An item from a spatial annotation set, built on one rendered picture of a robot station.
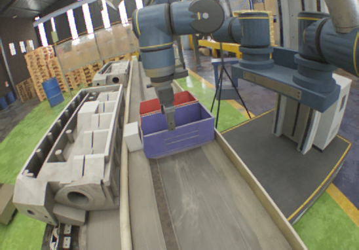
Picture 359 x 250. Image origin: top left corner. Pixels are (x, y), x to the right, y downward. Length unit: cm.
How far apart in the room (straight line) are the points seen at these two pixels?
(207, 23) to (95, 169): 56
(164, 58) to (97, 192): 47
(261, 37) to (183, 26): 68
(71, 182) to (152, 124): 51
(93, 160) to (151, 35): 45
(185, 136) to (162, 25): 47
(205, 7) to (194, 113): 59
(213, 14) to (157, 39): 17
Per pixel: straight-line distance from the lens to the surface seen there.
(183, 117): 90
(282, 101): 141
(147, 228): 61
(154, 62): 51
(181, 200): 64
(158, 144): 75
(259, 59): 111
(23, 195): 69
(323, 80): 89
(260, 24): 109
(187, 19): 49
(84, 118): 98
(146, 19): 51
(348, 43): 64
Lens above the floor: 128
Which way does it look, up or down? 29 degrees down
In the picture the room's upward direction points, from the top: 11 degrees counter-clockwise
